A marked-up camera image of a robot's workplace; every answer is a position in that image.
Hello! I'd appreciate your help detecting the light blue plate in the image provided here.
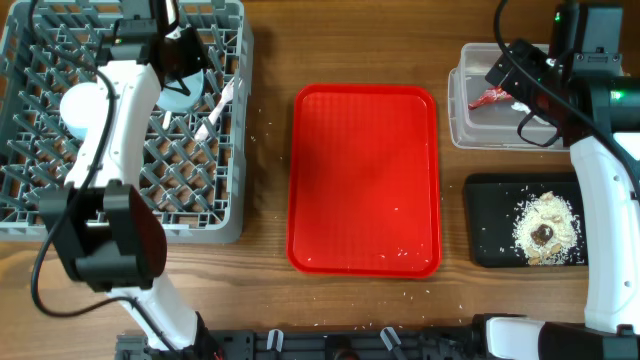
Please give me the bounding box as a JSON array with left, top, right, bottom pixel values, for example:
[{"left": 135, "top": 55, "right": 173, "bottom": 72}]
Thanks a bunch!
[{"left": 156, "top": 70, "right": 205, "bottom": 113}]

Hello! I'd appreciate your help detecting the red snack wrapper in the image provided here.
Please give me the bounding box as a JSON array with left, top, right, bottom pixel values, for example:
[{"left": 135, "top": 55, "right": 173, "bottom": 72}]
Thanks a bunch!
[{"left": 468, "top": 86, "right": 512, "bottom": 111}]

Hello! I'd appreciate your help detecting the white plastic fork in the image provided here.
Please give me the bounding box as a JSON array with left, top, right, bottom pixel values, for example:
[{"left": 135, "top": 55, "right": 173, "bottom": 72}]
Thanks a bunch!
[{"left": 194, "top": 78, "right": 236, "bottom": 142}]

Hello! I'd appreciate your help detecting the light blue bowl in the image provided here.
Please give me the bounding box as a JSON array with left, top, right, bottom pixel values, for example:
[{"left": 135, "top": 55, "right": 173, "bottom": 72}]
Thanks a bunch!
[{"left": 59, "top": 82, "right": 109, "bottom": 141}]

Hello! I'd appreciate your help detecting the white napkin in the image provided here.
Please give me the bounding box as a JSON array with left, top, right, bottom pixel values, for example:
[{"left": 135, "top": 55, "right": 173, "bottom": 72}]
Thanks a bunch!
[{"left": 511, "top": 101, "right": 549, "bottom": 126}]

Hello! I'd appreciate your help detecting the white plastic spoon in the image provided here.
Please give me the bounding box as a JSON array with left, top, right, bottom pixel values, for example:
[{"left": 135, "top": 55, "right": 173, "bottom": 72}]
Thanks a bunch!
[{"left": 162, "top": 111, "right": 172, "bottom": 130}]

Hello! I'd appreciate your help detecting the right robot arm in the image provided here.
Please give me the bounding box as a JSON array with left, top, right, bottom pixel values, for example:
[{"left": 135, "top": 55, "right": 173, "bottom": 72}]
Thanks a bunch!
[{"left": 473, "top": 1, "right": 639, "bottom": 359}]

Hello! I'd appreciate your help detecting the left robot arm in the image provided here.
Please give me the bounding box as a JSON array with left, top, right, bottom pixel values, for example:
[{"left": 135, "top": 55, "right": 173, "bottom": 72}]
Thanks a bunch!
[{"left": 39, "top": 1, "right": 224, "bottom": 359}]

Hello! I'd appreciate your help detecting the grey dishwasher rack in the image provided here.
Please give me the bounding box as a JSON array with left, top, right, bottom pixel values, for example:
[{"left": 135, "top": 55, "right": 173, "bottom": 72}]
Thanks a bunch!
[{"left": 1, "top": 0, "right": 254, "bottom": 243}]

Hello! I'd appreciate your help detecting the clear plastic bin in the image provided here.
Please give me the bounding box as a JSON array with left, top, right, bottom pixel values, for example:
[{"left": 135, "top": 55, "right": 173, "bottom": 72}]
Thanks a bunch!
[{"left": 447, "top": 43, "right": 556, "bottom": 151}]

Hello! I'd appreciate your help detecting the black tray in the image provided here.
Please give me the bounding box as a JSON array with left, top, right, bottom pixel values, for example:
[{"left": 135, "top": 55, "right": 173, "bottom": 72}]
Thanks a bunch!
[{"left": 463, "top": 173, "right": 587, "bottom": 268}]

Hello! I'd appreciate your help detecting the brown food scrap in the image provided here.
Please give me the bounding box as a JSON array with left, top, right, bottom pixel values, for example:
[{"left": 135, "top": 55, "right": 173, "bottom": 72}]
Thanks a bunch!
[{"left": 530, "top": 224, "right": 554, "bottom": 247}]

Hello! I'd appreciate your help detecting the white rice pile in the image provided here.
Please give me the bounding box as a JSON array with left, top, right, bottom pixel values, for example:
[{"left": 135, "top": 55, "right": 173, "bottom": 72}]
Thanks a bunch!
[{"left": 498, "top": 191, "right": 587, "bottom": 266}]

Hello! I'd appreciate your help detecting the red plastic tray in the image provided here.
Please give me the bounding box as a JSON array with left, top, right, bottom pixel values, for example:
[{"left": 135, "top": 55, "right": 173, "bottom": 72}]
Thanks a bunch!
[{"left": 286, "top": 84, "right": 442, "bottom": 279}]

